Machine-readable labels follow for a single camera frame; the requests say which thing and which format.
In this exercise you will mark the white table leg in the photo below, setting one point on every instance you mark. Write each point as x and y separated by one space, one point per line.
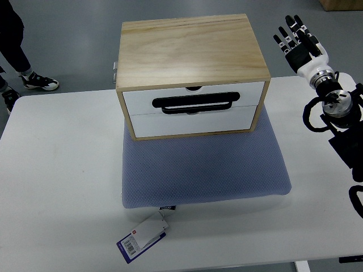
302 266

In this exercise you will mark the black table bracket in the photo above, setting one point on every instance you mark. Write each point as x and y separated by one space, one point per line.
350 259

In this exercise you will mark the metal cabinet hinges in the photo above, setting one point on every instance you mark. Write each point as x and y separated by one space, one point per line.
115 65

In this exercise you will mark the blue-grey mesh cushion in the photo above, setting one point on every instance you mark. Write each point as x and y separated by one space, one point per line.
179 171

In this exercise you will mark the white drawer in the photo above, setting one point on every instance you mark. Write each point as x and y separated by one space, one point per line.
154 101

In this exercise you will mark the person's dark trouser leg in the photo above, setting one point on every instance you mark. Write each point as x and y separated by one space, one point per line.
12 29

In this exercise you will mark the cardboard box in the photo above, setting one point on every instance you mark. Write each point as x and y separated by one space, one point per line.
341 5

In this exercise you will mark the black and white sneaker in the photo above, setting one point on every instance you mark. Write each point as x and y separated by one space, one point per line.
35 80

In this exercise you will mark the wooden drawer cabinet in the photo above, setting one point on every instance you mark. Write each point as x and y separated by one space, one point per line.
190 53

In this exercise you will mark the white and blue product tag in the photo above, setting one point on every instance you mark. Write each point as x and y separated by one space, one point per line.
142 237

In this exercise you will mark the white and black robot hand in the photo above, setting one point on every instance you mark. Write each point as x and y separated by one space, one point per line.
303 52

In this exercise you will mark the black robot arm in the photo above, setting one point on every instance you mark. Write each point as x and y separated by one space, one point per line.
342 115

